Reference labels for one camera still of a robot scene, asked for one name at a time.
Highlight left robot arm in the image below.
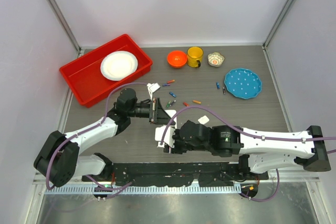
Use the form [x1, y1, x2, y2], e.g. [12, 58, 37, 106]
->
[34, 87, 176, 190]

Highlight white cable duct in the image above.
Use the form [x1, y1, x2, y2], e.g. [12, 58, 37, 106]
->
[45, 183, 241, 195]

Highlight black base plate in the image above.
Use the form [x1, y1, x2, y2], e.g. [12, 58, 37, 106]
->
[92, 162, 269, 187]

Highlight red plastic bin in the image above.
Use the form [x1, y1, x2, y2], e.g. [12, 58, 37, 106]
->
[59, 34, 153, 108]

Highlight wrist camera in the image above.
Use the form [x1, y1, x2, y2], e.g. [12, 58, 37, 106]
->
[146, 83, 161, 100]
[154, 125, 175, 153]

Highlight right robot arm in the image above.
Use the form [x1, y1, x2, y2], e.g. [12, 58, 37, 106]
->
[154, 121, 331, 179]

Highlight white battery cover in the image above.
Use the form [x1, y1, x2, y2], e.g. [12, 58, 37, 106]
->
[198, 115, 209, 125]

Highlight orange bowl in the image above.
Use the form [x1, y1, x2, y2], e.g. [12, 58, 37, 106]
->
[167, 50, 187, 68]

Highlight patterned small bowl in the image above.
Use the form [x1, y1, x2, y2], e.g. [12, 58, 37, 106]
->
[207, 52, 225, 67]

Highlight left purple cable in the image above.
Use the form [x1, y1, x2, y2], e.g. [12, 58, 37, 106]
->
[46, 82, 149, 191]

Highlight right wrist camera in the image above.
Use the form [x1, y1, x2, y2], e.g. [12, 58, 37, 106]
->
[154, 125, 175, 153]

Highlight blue dotted plate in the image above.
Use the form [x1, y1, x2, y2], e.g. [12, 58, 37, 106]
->
[224, 68, 263, 100]

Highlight white paper plate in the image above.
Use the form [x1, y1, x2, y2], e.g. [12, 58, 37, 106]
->
[100, 51, 138, 81]

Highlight yellow mug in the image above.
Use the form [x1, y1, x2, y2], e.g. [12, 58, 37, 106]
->
[187, 47, 203, 68]

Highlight white remote control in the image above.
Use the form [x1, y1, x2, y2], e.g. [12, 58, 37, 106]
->
[154, 118, 177, 146]

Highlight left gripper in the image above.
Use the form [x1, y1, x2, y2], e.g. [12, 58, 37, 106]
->
[128, 98, 175, 125]

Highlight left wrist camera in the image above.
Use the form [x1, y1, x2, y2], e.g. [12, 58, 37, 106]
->
[146, 83, 161, 100]

